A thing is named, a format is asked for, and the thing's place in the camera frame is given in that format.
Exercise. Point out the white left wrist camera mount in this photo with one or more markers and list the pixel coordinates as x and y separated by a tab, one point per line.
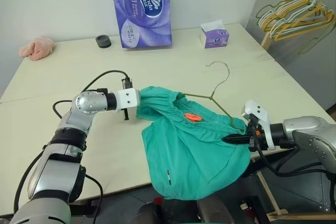
127	99

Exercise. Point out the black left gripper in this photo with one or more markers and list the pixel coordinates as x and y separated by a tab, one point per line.
126	115

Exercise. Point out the dark rounded shape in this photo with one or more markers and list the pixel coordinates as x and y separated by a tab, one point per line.
214	212
149	214

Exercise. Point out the small purple tissue pack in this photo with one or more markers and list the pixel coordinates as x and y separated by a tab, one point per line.
215	37

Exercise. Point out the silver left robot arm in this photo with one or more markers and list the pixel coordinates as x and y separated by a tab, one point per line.
60	155

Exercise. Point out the light wooden floor frame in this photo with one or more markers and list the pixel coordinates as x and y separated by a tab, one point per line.
270	195

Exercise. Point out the pink cloth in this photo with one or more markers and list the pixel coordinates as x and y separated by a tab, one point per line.
38	48

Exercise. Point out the large purple tissue bag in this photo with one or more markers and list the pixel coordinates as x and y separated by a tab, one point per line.
143	16

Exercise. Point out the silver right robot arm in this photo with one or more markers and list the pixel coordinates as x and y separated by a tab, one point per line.
312	140

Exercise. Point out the green shorts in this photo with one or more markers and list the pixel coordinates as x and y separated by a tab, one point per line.
189	153

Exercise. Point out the small red object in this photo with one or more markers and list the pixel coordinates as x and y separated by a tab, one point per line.
158	201

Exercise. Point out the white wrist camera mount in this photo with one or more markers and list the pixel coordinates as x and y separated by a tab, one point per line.
258	111
127	99

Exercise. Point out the black round cap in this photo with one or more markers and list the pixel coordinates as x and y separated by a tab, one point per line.
103	41

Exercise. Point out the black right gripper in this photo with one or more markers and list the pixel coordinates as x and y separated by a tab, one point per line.
254	134

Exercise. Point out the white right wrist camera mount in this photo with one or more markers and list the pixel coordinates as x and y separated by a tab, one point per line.
258	111

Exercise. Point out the light wooden hanger rack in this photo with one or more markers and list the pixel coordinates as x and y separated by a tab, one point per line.
286	1

